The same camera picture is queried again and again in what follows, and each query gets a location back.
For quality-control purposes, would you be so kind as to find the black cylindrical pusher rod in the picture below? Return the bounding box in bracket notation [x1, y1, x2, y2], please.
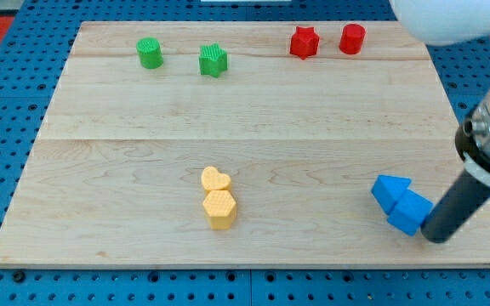
[421, 170, 490, 243]

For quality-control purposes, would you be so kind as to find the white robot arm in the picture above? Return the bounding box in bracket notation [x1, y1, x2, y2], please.
[390, 0, 490, 243]

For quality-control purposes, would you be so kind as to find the red star block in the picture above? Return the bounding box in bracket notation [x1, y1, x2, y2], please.
[289, 26, 320, 60]

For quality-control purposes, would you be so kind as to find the green star block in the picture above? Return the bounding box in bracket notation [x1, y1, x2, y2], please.
[198, 43, 228, 78]

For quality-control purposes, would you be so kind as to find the blue cube block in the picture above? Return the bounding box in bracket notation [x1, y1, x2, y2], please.
[387, 190, 433, 236]

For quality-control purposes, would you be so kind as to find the blue triangle block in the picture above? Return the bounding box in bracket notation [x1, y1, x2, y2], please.
[371, 174, 412, 215]

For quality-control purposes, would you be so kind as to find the red cylinder block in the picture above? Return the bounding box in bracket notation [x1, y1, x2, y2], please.
[339, 24, 366, 54]

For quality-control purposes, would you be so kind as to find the wooden board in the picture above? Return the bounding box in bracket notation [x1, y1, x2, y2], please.
[0, 21, 490, 269]

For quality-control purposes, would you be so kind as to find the yellow hexagon block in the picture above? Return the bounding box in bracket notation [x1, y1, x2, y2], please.
[202, 190, 237, 230]

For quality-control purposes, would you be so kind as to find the yellow heart block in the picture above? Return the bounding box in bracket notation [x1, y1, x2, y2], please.
[201, 166, 231, 194]

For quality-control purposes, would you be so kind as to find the green cylinder block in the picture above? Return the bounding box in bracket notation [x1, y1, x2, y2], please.
[136, 37, 163, 69]

